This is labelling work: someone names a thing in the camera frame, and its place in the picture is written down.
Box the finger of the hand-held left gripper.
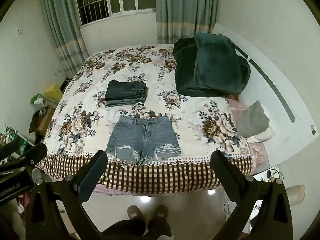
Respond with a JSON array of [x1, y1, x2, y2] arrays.
[[0, 139, 21, 158], [0, 143, 48, 175]]

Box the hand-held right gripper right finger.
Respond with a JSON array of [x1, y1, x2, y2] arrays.
[[210, 151, 293, 240]]

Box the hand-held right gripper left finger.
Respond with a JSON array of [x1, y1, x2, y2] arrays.
[[26, 150, 108, 240]]

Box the ripped blue denim shorts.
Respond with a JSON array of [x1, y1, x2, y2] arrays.
[[105, 113, 183, 166]]

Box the green printed box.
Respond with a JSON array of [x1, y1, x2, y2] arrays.
[[0, 124, 35, 155]]

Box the pink mattress cover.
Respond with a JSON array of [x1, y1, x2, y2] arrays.
[[229, 95, 266, 173]]

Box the brown cardboard box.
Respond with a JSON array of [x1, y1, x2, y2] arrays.
[[28, 107, 56, 137]]

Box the green and white bag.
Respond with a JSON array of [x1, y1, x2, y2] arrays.
[[30, 93, 47, 111]]

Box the white pillow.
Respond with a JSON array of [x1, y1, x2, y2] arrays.
[[253, 126, 276, 142]]

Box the person's left shoe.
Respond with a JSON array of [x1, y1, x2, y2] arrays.
[[127, 205, 146, 221]]

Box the person's shoe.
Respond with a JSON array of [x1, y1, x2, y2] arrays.
[[127, 205, 146, 221], [153, 204, 170, 219]]

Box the grey pillow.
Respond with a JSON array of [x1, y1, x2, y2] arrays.
[[236, 100, 270, 138]]

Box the yellow box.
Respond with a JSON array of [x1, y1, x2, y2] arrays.
[[44, 83, 64, 102]]

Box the floral bedsheet with checked border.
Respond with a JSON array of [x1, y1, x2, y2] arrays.
[[37, 43, 258, 194]]

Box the person's right shoe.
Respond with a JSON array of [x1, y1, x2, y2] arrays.
[[153, 204, 170, 219]]

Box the white waste bin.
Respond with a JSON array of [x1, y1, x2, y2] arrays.
[[284, 184, 306, 206]]

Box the person's right leg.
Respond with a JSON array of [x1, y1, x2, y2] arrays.
[[147, 216, 173, 240]]

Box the stack of folded dark jeans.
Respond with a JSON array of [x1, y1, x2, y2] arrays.
[[105, 79, 148, 107]]

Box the dark green folded blanket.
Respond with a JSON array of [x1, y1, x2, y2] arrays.
[[173, 32, 251, 97]]

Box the white headboard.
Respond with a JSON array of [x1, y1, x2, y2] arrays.
[[212, 22, 320, 176]]

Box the grey-green striped curtain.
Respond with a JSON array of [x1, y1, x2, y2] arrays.
[[155, 0, 223, 46], [39, 0, 90, 78]]

